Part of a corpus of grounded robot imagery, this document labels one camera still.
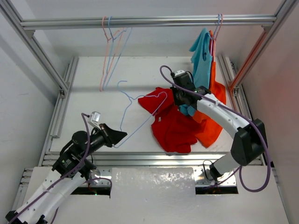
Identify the red t shirt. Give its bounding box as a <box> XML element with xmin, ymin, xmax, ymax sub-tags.
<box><xmin>138</xmin><ymin>87</ymin><xmax>202</xmax><ymax>154</ymax></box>

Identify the blue wire hanger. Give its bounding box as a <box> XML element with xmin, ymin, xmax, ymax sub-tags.
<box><xmin>113</xmin><ymin>80</ymin><xmax>168</xmax><ymax>148</ymax></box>
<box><xmin>100</xmin><ymin>16</ymin><xmax>132</xmax><ymax>91</ymax></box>

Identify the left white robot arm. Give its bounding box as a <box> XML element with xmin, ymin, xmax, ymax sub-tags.
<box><xmin>6</xmin><ymin>124</ymin><xmax>127</xmax><ymax>224</ymax></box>

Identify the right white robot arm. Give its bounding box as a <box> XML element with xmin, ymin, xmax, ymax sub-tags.
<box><xmin>171</xmin><ymin>70</ymin><xmax>266</xmax><ymax>181</ymax></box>

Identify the orange t shirt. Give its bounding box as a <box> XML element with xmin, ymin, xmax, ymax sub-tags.
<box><xmin>192</xmin><ymin>31</ymin><xmax>226</xmax><ymax>147</ymax></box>

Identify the light blue t shirt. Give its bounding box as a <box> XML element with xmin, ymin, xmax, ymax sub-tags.
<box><xmin>178</xmin><ymin>28</ymin><xmax>214</xmax><ymax>117</ymax></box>

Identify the pink hanger holding shirt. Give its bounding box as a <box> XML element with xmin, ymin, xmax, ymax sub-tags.
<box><xmin>213</xmin><ymin>14</ymin><xmax>224</xmax><ymax>60</ymax></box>

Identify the blue hanger holding shirt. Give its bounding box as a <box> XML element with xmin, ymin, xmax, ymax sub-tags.
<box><xmin>210</xmin><ymin>14</ymin><xmax>222</xmax><ymax>56</ymax></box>

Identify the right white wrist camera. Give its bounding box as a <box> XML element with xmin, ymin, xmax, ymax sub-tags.
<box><xmin>171</xmin><ymin>70</ymin><xmax>186</xmax><ymax>79</ymax></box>

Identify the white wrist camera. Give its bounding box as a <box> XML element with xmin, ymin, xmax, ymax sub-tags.
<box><xmin>87</xmin><ymin>112</ymin><xmax>100</xmax><ymax>128</ymax></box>
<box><xmin>171</xmin><ymin>70</ymin><xmax>186</xmax><ymax>79</ymax></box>

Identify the aluminium front rail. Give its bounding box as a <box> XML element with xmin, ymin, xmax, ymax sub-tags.
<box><xmin>44</xmin><ymin>151</ymin><xmax>264</xmax><ymax>167</ymax></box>

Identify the aluminium rail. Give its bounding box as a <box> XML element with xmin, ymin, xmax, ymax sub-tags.
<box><xmin>20</xmin><ymin>14</ymin><xmax>277</xmax><ymax>30</ymax></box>
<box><xmin>44</xmin><ymin>151</ymin><xmax>264</xmax><ymax>167</ymax></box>

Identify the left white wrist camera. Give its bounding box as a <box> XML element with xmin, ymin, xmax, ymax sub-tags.
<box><xmin>87</xmin><ymin>112</ymin><xmax>100</xmax><ymax>128</ymax></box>

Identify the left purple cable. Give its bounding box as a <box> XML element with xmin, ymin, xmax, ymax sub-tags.
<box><xmin>7</xmin><ymin>112</ymin><xmax>113</xmax><ymax>224</ymax></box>

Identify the orange diagonal frame bar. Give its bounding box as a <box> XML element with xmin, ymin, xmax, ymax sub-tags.
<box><xmin>228</xmin><ymin>30</ymin><xmax>267</xmax><ymax>97</ymax></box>

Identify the pink wire hanger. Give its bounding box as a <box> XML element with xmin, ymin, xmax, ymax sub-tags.
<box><xmin>99</xmin><ymin>16</ymin><xmax>125</xmax><ymax>92</ymax></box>

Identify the aluminium top rail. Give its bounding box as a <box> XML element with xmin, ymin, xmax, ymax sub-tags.
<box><xmin>20</xmin><ymin>14</ymin><xmax>277</xmax><ymax>30</ymax></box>

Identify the aluminium right frame post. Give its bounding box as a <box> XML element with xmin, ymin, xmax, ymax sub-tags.
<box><xmin>262</xmin><ymin>0</ymin><xmax>299</xmax><ymax>34</ymax></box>

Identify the aluminium frame post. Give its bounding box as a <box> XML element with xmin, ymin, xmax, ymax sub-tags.
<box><xmin>262</xmin><ymin>0</ymin><xmax>299</xmax><ymax>34</ymax></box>
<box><xmin>0</xmin><ymin>0</ymin><xmax>71</xmax><ymax>98</ymax></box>

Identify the aluminium left frame post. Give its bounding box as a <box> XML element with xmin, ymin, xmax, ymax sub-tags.
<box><xmin>0</xmin><ymin>0</ymin><xmax>71</xmax><ymax>98</ymax></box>

